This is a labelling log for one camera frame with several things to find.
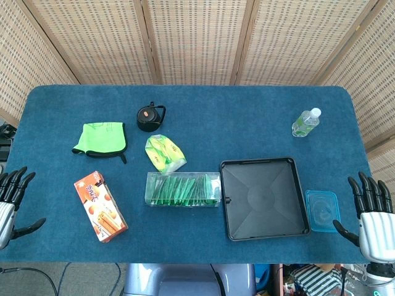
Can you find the black equipment beside table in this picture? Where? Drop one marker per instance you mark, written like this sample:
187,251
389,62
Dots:
6,138

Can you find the blue plastic lid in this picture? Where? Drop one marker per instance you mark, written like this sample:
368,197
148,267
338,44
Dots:
321,212

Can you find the orange biscuit box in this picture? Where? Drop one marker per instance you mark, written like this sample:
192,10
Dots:
98,209

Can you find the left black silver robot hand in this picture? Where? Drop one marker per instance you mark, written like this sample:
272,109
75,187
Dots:
7,212

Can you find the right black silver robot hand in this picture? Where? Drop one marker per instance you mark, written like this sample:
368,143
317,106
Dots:
376,228

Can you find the clear water bottle green label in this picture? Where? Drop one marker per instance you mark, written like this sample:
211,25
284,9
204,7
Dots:
304,123

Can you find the clear box of green packets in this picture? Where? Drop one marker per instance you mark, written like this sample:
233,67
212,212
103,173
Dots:
217,192

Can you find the green microfiber cloth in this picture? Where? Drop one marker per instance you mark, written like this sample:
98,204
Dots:
102,138

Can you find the black plastic tray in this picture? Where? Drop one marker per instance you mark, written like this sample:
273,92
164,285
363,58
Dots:
262,197

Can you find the black bottle lid orange button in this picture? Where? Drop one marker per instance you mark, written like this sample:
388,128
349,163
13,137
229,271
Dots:
148,118

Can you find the yellow-green snack bag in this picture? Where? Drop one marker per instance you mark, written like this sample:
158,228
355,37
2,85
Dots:
163,154

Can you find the woven folding screen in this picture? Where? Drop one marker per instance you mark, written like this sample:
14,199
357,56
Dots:
197,40

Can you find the blue carpet table mat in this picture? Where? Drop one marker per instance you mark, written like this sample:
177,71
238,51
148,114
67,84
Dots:
216,123

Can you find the black white striped cloth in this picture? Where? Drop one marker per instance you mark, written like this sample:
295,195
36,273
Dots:
311,280

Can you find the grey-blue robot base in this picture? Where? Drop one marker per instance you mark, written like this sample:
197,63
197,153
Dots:
185,280

